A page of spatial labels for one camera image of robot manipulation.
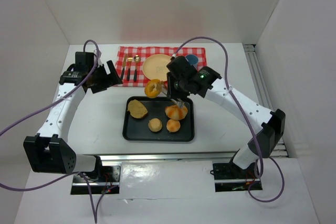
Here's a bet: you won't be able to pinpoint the metal serving tongs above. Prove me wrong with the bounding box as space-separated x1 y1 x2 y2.
157 81 188 109

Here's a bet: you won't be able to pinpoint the orange glazed donut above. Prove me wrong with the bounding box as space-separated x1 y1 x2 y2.
144 79 162 99

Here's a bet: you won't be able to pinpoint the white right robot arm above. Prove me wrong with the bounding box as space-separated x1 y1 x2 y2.
166 56 286 170

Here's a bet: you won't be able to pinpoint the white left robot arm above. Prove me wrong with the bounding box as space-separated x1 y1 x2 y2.
23 52 122 179

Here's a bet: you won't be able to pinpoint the flat brown bread slice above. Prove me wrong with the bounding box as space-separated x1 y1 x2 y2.
127 100 148 119

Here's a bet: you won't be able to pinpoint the blue cup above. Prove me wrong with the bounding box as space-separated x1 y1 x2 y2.
185 54 199 69

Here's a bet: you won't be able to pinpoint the twisted orange white bun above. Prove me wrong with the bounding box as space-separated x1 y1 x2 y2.
165 105 188 121

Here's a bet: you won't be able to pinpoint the red white checkered cloth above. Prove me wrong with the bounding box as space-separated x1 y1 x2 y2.
115 46 207 87

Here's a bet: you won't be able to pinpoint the beige round plate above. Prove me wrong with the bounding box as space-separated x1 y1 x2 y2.
142 54 171 82

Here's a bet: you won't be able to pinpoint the small orange round bun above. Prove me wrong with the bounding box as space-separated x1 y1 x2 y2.
166 119 181 133

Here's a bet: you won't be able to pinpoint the small round tan muffin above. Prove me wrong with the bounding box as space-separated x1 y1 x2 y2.
148 118 162 132

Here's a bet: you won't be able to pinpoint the black baking tray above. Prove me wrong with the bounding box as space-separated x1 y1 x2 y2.
122 96 195 142

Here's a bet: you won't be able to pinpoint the gold knife green handle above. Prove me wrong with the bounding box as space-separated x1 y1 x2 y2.
120 54 128 80

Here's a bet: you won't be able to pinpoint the gold spoon green handle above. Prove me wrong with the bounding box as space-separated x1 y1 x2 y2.
133 55 141 82

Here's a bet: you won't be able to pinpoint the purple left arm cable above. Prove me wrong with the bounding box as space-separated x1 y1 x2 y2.
0 39 111 224

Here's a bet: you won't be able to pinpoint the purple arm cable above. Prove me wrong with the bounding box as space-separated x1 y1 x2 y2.
173 36 285 203
0 39 111 224

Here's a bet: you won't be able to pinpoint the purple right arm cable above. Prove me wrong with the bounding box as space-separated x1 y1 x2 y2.
173 36 285 203

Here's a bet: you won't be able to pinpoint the aluminium rail at table edge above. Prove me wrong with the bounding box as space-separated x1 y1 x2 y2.
97 152 235 163

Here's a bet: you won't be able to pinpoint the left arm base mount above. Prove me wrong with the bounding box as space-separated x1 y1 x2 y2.
70 164 121 195

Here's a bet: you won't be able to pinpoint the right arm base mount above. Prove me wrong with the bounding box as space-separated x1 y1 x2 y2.
209 163 263 192

